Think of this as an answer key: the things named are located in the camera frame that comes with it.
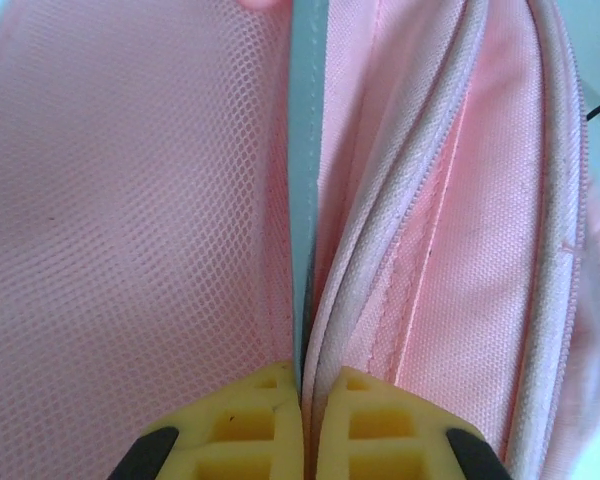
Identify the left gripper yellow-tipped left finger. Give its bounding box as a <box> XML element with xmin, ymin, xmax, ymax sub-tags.
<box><xmin>110</xmin><ymin>360</ymin><xmax>305</xmax><ymax>480</ymax></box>

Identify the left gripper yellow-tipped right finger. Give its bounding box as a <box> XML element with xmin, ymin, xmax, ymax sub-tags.
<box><xmin>312</xmin><ymin>364</ymin><xmax>512</xmax><ymax>480</ymax></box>

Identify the pink student backpack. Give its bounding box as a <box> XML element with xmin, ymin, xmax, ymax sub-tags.
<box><xmin>0</xmin><ymin>0</ymin><xmax>600</xmax><ymax>480</ymax></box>

